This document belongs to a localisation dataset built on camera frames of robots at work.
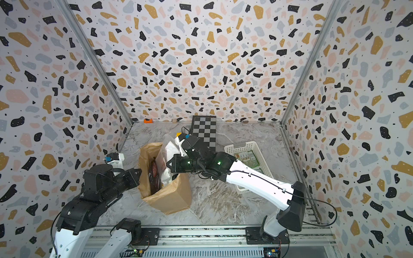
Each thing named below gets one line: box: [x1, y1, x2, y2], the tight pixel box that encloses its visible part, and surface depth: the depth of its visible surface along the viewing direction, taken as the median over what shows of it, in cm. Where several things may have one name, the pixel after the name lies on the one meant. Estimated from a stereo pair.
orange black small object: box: [143, 118, 154, 124], surface depth 127 cm
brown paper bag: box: [138, 142, 192, 215], surface depth 66 cm
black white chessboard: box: [191, 115, 217, 153], surface depth 119 cm
